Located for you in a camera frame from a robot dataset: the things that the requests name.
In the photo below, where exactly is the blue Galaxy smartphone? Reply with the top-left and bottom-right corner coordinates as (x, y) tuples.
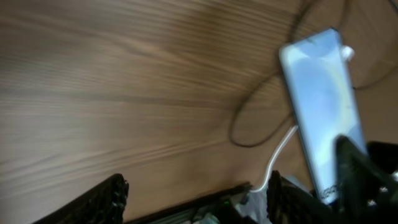
(279, 28), (367, 204)

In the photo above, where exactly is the black USB charging cable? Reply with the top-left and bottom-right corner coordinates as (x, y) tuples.
(228, 0), (398, 149)

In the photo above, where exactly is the white USB wall charger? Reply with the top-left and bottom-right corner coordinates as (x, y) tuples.
(340, 45), (355, 61)

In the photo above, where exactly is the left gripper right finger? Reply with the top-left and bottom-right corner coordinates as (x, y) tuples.
(336, 136), (397, 224)

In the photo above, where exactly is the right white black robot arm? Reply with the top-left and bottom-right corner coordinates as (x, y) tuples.
(212, 171), (345, 224)

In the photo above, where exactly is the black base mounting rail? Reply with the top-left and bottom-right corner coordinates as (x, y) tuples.
(126, 182), (252, 224)

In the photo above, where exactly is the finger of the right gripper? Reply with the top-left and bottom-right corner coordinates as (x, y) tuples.
(267, 170), (339, 224)

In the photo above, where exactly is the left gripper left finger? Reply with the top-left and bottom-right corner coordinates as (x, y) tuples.
(34, 174), (129, 224)

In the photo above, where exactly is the white power strip cord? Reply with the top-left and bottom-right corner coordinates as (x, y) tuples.
(250, 124), (299, 194)

